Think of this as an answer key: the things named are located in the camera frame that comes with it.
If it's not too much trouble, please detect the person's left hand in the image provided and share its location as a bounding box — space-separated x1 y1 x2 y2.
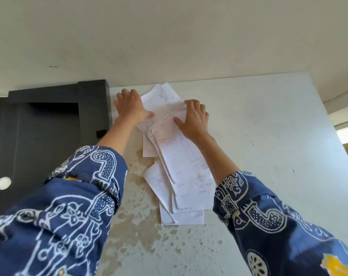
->
114 89 156 127

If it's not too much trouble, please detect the person's right hand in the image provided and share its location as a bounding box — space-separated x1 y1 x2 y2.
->
172 99 216 146

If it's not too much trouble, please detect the pile of white papers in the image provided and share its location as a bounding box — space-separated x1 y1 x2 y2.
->
136 82 216 226

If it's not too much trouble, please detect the black folder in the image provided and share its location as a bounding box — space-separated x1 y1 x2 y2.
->
0 79 111 222

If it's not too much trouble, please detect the person's right forearm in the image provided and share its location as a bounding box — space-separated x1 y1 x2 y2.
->
196 135 348 276

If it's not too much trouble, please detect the person's left forearm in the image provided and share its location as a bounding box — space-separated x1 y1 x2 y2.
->
0 117 141 276

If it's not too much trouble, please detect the white door frame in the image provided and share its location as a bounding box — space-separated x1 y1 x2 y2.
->
323 85 348 145

